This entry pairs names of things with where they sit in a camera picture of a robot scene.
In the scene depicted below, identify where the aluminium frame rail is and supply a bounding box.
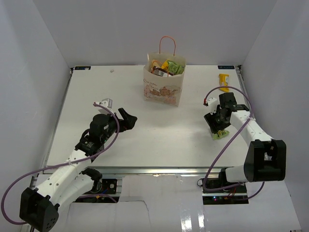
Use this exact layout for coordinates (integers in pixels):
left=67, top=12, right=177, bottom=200
left=42, top=166, right=275, bottom=176

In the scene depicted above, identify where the green triangular snack packet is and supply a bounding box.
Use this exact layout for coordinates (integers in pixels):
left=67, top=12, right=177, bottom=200
left=212, top=130, right=229, bottom=140

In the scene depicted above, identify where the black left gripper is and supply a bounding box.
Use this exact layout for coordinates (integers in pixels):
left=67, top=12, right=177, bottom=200
left=101, top=108, right=137, bottom=143

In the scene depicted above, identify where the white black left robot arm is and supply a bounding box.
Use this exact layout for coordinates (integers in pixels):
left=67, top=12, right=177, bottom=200
left=19, top=108, right=138, bottom=232

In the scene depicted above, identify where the cream bear paper bag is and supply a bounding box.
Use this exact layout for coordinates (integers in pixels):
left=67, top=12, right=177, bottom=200
left=143, top=36, right=186, bottom=106

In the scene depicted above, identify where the yellow snack packet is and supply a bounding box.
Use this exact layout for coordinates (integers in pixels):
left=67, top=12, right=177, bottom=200
left=219, top=73, right=229, bottom=92

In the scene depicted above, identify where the brown chocolate bar wrapper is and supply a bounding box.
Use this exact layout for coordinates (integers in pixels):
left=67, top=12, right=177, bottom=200
left=152, top=68, right=169, bottom=77

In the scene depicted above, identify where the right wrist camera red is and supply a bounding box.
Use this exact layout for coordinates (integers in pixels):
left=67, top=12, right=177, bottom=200
left=203, top=98, right=219, bottom=115

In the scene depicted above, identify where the blue logo sticker left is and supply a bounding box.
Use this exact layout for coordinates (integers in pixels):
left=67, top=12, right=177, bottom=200
left=74, top=66, right=91, bottom=71

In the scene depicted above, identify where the large brown paper snack bag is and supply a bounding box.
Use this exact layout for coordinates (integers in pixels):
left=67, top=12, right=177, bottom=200
left=151, top=60, right=161, bottom=73

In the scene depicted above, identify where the blue logo sticker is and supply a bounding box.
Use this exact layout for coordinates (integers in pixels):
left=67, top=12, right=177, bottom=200
left=74, top=66, right=91, bottom=71
left=217, top=65, right=235, bottom=70

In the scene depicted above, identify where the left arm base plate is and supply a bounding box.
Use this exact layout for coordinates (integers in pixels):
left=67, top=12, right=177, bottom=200
left=98, top=179, right=117, bottom=195

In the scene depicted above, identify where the blue logo sticker right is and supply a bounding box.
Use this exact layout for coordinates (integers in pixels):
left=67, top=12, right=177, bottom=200
left=217, top=65, right=235, bottom=70

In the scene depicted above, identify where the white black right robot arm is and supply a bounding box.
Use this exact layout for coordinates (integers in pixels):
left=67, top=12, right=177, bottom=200
left=204, top=92, right=286, bottom=193

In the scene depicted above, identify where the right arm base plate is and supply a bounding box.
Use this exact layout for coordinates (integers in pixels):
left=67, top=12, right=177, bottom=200
left=199, top=178, right=245, bottom=193

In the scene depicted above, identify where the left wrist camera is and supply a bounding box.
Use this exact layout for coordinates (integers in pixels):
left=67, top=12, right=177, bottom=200
left=94, top=98, right=112, bottom=114

